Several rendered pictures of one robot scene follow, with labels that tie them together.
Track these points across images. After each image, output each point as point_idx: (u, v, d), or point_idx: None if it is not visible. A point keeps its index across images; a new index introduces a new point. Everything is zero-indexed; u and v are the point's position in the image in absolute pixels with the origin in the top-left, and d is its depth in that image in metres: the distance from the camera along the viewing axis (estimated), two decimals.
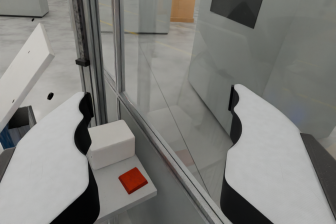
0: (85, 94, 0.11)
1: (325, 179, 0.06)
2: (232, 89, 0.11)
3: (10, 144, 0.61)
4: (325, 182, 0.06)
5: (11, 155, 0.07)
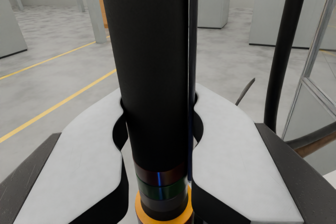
0: None
1: (280, 163, 0.06)
2: None
3: None
4: (281, 166, 0.06)
5: (56, 139, 0.08)
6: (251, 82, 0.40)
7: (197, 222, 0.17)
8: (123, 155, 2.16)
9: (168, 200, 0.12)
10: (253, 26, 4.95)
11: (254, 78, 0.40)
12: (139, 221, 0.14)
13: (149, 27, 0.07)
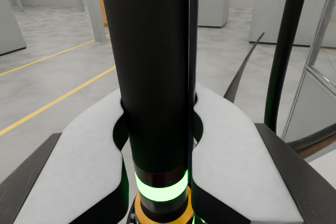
0: None
1: (280, 163, 0.06)
2: None
3: None
4: (280, 165, 0.06)
5: (57, 139, 0.08)
6: (260, 36, 0.36)
7: None
8: (122, 150, 2.11)
9: (168, 201, 0.12)
10: (253, 23, 4.91)
11: (263, 32, 0.36)
12: (139, 223, 0.14)
13: (150, 28, 0.07)
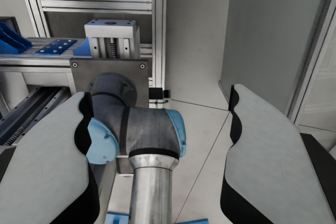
0: (85, 94, 0.11)
1: (325, 179, 0.06)
2: (232, 89, 0.11)
3: None
4: (325, 182, 0.06)
5: (11, 155, 0.07)
6: None
7: None
8: None
9: None
10: None
11: None
12: None
13: None
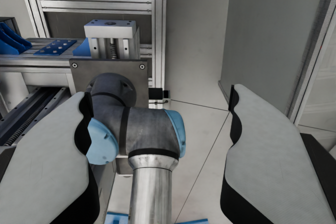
0: (85, 94, 0.11)
1: (325, 179, 0.06)
2: (232, 89, 0.11)
3: None
4: (325, 182, 0.06)
5: (11, 155, 0.07)
6: None
7: None
8: None
9: None
10: None
11: None
12: None
13: None
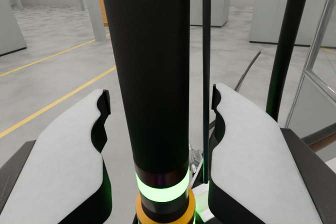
0: (103, 92, 0.11)
1: (305, 171, 0.06)
2: (214, 88, 0.11)
3: None
4: (305, 174, 0.06)
5: (31, 147, 0.07)
6: None
7: None
8: (123, 151, 2.13)
9: (169, 202, 0.12)
10: (253, 23, 4.92)
11: None
12: (140, 223, 0.14)
13: (151, 29, 0.07)
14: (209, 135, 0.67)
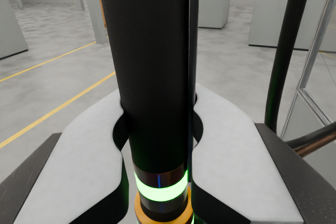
0: None
1: (280, 163, 0.06)
2: None
3: None
4: (280, 166, 0.06)
5: (57, 139, 0.08)
6: None
7: (197, 222, 0.17)
8: (125, 158, 2.22)
9: (168, 201, 0.12)
10: (252, 27, 4.97)
11: None
12: (139, 222, 0.14)
13: (149, 29, 0.07)
14: None
